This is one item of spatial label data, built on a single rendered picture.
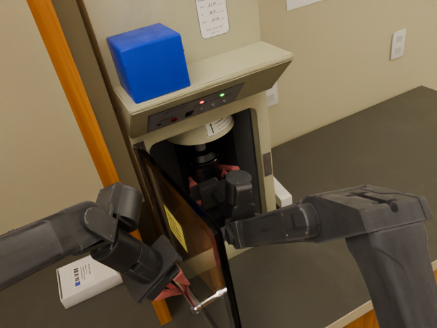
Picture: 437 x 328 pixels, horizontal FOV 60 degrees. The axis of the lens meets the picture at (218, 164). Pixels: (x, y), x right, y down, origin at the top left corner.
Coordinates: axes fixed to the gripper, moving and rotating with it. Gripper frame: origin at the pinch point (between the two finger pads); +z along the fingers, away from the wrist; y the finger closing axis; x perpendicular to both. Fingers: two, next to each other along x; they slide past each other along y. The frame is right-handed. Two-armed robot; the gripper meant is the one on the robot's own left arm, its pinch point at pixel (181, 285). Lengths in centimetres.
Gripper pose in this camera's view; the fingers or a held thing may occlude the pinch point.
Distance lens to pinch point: 72.6
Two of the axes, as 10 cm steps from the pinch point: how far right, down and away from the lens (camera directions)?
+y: -6.8, 7.3, -0.6
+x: 5.1, 4.2, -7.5
